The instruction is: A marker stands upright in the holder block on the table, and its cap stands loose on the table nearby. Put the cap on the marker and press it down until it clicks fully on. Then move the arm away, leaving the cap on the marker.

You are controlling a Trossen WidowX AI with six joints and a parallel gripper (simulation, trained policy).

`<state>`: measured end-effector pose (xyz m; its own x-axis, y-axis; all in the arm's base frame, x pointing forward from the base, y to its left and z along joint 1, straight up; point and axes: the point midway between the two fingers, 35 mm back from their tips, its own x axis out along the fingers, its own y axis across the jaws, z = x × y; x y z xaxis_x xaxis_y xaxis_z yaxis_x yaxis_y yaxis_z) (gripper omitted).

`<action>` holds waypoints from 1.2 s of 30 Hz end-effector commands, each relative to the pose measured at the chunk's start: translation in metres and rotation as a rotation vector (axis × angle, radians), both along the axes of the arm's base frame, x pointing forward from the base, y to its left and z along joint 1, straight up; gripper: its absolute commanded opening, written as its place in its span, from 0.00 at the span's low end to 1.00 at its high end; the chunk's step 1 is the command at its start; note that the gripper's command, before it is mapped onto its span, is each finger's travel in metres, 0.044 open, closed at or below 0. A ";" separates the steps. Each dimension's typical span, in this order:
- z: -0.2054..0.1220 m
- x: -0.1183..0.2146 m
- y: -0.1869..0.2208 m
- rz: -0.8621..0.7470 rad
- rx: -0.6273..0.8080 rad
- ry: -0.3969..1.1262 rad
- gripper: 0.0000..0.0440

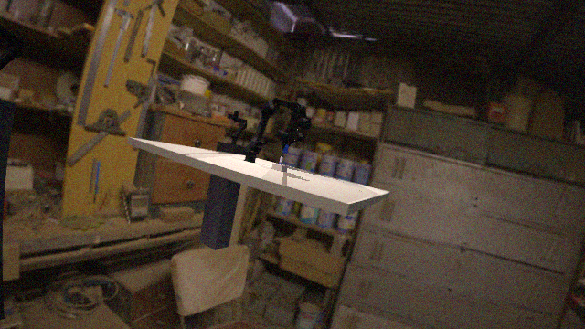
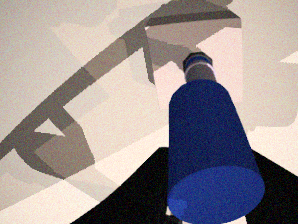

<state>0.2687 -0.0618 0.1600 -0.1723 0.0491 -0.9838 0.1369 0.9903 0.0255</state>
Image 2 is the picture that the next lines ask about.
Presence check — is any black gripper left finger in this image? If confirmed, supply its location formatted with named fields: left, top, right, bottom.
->
left=72, top=147, right=168, bottom=224

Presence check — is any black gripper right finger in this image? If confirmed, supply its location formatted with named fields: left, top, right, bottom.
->
left=245, top=149, right=298, bottom=224

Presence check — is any dark blue marker cap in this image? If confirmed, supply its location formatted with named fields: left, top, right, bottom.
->
left=168, top=79, right=265, bottom=224

